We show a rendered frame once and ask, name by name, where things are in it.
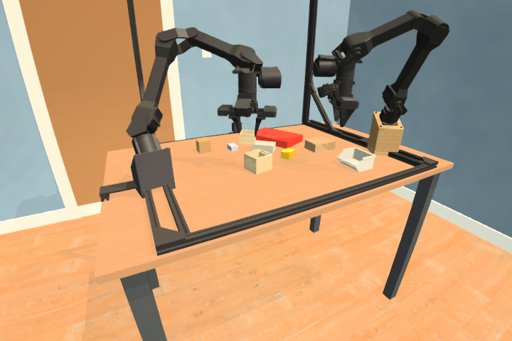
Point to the red flat rectangular block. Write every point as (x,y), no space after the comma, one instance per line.
(283,139)

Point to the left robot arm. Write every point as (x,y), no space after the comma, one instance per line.
(431,33)

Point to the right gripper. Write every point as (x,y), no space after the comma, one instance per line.
(228,109)

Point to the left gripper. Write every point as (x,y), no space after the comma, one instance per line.
(345,86)

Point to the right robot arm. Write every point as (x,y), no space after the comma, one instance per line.
(146,117)

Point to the yellow rectangular block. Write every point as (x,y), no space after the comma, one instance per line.
(288,153)

